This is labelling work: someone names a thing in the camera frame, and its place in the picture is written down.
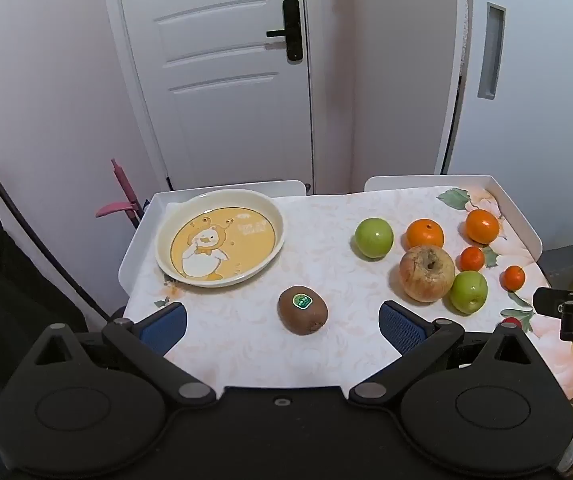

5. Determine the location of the white tray table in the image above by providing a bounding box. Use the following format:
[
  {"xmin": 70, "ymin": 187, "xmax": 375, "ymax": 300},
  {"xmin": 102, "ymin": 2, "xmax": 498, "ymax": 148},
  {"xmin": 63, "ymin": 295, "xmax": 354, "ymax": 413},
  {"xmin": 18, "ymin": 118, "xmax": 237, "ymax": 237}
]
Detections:
[{"xmin": 118, "ymin": 175, "xmax": 544, "ymax": 311}]

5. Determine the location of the floral tablecloth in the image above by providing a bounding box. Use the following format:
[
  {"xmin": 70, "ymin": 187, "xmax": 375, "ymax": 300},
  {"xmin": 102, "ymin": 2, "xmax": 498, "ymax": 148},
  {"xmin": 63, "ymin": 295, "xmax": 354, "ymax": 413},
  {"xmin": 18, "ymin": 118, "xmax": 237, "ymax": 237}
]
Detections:
[{"xmin": 122, "ymin": 186, "xmax": 573, "ymax": 403}]

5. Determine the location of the white cabinet with recessed handle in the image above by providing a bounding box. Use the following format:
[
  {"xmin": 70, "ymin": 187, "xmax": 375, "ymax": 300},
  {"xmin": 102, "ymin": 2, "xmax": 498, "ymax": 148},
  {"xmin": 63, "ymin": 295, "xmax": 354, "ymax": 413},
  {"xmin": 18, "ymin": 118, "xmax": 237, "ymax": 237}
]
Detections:
[{"xmin": 435, "ymin": 0, "xmax": 573, "ymax": 231}]

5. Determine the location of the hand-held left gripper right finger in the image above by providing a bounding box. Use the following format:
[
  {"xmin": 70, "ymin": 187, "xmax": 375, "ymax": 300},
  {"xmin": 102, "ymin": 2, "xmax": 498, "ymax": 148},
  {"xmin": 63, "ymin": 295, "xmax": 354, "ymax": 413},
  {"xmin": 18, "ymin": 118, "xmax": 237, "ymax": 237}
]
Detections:
[{"xmin": 349, "ymin": 301, "xmax": 553, "ymax": 408}]

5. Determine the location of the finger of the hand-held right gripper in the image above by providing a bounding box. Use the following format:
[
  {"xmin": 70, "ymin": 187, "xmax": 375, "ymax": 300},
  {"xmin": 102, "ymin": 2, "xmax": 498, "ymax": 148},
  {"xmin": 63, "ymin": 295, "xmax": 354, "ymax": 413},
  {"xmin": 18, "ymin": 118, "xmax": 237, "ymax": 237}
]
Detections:
[{"xmin": 533, "ymin": 287, "xmax": 573, "ymax": 317}]

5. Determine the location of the large orange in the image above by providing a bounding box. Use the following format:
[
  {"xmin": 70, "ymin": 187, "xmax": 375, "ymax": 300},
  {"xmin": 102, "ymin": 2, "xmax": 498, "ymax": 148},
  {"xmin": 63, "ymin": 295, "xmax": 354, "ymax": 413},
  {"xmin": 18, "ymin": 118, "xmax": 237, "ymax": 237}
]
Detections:
[
  {"xmin": 406, "ymin": 218, "xmax": 445, "ymax": 251},
  {"xmin": 465, "ymin": 208, "xmax": 500, "ymax": 245}
]

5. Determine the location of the wrinkled yellow-red apple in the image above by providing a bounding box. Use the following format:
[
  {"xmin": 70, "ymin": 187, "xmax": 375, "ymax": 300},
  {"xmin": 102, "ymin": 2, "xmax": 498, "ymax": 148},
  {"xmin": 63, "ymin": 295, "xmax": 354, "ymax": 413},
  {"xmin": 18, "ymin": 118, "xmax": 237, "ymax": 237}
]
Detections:
[{"xmin": 399, "ymin": 245, "xmax": 456, "ymax": 304}]

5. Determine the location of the large green apple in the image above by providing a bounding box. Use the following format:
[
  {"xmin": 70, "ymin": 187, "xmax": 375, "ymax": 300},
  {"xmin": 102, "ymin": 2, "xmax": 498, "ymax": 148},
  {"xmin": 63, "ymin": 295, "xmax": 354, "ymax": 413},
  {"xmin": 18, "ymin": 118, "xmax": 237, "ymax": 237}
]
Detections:
[{"xmin": 355, "ymin": 217, "xmax": 395, "ymax": 260}]

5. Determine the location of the black door lock handle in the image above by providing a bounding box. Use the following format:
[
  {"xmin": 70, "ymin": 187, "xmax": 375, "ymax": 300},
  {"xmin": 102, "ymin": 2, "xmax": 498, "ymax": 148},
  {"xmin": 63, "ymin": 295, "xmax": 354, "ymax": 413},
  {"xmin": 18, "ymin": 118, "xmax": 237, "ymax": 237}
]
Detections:
[{"xmin": 266, "ymin": 0, "xmax": 304, "ymax": 64}]

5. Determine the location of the pink plastic tool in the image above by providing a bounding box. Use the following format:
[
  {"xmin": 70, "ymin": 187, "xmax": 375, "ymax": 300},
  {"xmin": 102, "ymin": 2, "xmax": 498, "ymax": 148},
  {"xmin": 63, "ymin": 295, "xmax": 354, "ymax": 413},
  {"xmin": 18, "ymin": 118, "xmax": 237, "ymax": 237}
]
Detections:
[{"xmin": 95, "ymin": 158, "xmax": 146, "ymax": 227}]

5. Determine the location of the small tangerine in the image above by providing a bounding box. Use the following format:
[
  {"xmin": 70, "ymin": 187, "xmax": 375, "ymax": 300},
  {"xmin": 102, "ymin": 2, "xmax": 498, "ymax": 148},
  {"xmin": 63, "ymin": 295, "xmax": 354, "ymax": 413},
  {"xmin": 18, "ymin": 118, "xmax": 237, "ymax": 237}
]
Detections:
[{"xmin": 460, "ymin": 246, "xmax": 486, "ymax": 272}]

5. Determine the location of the small tomato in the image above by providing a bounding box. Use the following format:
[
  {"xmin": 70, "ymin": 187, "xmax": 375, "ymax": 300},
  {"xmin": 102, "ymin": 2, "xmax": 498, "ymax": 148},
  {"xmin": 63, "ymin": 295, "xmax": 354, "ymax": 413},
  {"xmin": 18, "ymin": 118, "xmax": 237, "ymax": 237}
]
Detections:
[{"xmin": 501, "ymin": 265, "xmax": 526, "ymax": 292}]

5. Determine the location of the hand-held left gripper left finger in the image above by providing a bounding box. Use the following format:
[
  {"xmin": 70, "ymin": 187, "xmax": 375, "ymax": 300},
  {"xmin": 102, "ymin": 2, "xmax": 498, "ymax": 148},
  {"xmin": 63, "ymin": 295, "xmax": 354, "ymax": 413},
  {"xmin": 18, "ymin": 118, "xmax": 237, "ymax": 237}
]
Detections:
[{"xmin": 15, "ymin": 302, "xmax": 217, "ymax": 409}]

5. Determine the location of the black cable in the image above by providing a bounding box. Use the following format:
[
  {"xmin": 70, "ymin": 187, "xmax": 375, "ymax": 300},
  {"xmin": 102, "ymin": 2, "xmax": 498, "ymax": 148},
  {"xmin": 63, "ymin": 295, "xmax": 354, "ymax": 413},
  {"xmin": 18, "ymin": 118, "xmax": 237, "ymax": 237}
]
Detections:
[{"xmin": 0, "ymin": 119, "xmax": 113, "ymax": 322}]

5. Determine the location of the white panelled door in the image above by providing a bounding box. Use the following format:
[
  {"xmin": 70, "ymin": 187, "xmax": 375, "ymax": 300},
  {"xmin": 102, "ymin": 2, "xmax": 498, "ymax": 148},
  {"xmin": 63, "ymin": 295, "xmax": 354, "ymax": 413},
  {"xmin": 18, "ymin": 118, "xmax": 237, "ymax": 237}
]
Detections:
[{"xmin": 100, "ymin": 0, "xmax": 316, "ymax": 194}]

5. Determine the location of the cream plate with duck print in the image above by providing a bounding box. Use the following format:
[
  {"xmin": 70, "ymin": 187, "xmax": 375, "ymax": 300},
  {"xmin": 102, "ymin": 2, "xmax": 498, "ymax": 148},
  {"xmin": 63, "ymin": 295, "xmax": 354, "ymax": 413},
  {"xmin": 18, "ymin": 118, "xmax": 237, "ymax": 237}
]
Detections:
[{"xmin": 155, "ymin": 189, "xmax": 286, "ymax": 288}]

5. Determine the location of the brown kiwi with green sticker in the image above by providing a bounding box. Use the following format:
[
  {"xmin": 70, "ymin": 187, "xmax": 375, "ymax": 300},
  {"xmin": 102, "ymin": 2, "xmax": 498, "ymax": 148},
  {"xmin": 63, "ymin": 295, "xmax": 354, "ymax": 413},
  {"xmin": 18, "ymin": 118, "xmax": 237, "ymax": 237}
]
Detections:
[{"xmin": 278, "ymin": 285, "xmax": 329, "ymax": 336}]

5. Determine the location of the small green apple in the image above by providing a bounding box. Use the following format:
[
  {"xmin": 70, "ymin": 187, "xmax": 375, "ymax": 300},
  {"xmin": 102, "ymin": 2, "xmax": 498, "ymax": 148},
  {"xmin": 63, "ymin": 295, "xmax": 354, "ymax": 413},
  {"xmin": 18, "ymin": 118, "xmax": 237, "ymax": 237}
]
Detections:
[{"xmin": 449, "ymin": 270, "xmax": 488, "ymax": 315}]

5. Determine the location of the dark cloth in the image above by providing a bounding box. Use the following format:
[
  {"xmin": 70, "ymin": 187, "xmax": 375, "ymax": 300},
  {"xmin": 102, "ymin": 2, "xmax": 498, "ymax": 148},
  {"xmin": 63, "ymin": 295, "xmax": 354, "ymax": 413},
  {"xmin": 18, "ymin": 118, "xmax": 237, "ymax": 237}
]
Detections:
[{"xmin": 0, "ymin": 196, "xmax": 90, "ymax": 441}]

